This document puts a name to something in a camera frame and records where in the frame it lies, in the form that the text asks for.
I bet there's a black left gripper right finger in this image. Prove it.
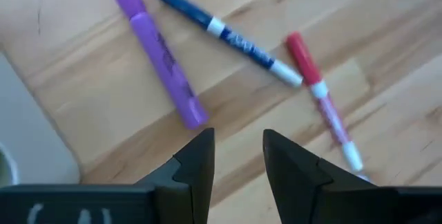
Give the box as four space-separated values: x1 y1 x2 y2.
262 129 442 224

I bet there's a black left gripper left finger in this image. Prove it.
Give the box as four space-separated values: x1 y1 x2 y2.
0 128 215 224

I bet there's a purple thick highlighter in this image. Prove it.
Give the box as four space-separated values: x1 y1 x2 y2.
110 0 209 131

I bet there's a dark red dry erase marker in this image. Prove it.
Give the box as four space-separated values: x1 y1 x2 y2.
284 31 372 183

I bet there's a light grey plastic bin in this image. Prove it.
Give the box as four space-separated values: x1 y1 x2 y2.
0 53 82 186

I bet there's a blue dry erase marker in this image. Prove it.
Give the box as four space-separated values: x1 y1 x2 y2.
155 0 304 88

